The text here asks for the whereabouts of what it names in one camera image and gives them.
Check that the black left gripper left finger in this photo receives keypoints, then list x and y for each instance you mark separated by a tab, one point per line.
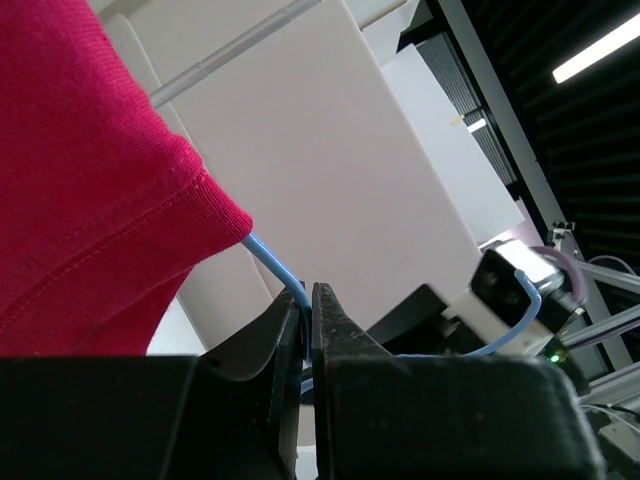
231	413

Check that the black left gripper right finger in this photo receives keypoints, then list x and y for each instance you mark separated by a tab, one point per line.
384	417

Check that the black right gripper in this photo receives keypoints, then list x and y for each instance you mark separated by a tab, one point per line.
418	325

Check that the red t shirt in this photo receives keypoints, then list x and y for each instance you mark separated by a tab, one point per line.
104	210

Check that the white clothes rack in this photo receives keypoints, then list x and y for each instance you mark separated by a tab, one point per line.
224	55

